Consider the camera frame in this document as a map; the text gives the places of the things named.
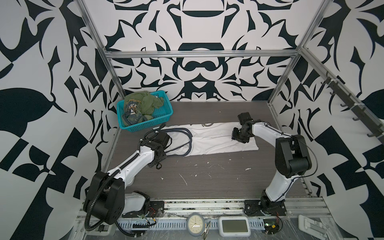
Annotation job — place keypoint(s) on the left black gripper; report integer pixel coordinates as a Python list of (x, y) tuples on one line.
[(164, 155)]

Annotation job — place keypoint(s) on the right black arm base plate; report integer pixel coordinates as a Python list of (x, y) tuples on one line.
[(265, 208)]

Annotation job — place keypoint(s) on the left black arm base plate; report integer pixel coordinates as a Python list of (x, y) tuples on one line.
[(151, 209)]

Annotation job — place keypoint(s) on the green tank top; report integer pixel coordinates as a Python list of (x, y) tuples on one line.
[(139, 107)]

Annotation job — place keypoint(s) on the round analog clock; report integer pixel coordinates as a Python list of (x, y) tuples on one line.
[(196, 224)]

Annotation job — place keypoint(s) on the white tank top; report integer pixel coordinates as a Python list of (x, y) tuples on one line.
[(205, 139)]

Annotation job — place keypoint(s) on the horizontal aluminium frame bar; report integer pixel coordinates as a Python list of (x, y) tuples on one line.
[(202, 54)]

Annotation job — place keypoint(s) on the small green circuit board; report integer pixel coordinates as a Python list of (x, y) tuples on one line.
[(272, 226)]

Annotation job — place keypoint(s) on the teal plastic basket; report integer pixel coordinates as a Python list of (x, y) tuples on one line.
[(160, 115)]

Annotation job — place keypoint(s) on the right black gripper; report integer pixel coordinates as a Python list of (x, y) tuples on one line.
[(234, 136)]

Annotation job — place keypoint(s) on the white digital display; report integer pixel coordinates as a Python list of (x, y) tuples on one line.
[(234, 226)]

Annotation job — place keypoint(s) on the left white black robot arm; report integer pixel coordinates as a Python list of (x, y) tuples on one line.
[(105, 200)]

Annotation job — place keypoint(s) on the white plastic stand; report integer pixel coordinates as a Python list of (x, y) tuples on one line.
[(311, 227)]

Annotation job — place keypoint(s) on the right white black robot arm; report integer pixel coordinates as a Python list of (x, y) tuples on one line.
[(292, 157)]

